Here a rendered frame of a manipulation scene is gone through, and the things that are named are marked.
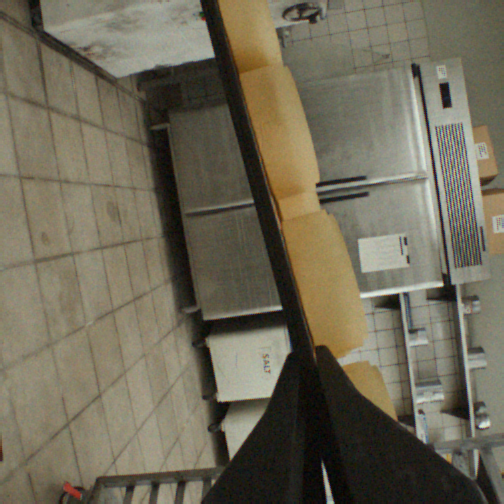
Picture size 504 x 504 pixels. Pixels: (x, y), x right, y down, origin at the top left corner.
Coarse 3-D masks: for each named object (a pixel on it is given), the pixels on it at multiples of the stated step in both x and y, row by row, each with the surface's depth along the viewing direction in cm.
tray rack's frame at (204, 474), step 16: (448, 448) 156; (464, 448) 156; (480, 448) 156; (96, 480) 172; (112, 480) 171; (128, 480) 170; (144, 480) 169; (160, 480) 168; (176, 480) 168; (192, 480) 168; (96, 496) 166; (112, 496) 176
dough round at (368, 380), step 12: (348, 372) 17; (360, 372) 16; (372, 372) 16; (360, 384) 16; (372, 384) 16; (384, 384) 16; (372, 396) 15; (384, 396) 15; (384, 408) 15; (396, 420) 15
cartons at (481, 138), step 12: (480, 132) 334; (480, 144) 333; (480, 156) 331; (492, 156) 330; (480, 168) 330; (492, 168) 329; (480, 180) 337; (492, 180) 341; (492, 192) 334; (492, 204) 327; (492, 216) 329; (492, 228) 330; (492, 240) 331; (492, 252) 333
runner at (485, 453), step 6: (480, 450) 157; (486, 450) 156; (486, 456) 154; (492, 456) 154; (486, 462) 153; (492, 462) 152; (486, 468) 153; (492, 468) 150; (498, 468) 150; (492, 474) 149; (498, 474) 148; (492, 480) 147; (498, 480) 147; (492, 486) 148; (498, 486) 145; (498, 492) 144; (498, 498) 143
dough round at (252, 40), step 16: (224, 0) 19; (240, 0) 19; (256, 0) 19; (224, 16) 19; (240, 16) 19; (256, 16) 19; (240, 32) 19; (256, 32) 19; (272, 32) 19; (240, 48) 19; (256, 48) 20; (272, 48) 20; (240, 64) 20; (256, 64) 20
